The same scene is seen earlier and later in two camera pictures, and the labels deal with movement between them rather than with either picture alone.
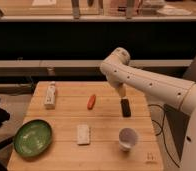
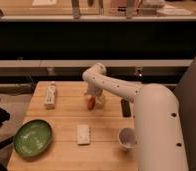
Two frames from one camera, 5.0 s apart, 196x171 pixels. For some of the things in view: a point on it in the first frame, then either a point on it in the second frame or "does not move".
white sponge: x=83 y=134 does not move
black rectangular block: x=125 y=107 does not move
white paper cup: x=127 y=138 does not move
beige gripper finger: x=123 y=93 to x=100 y=102
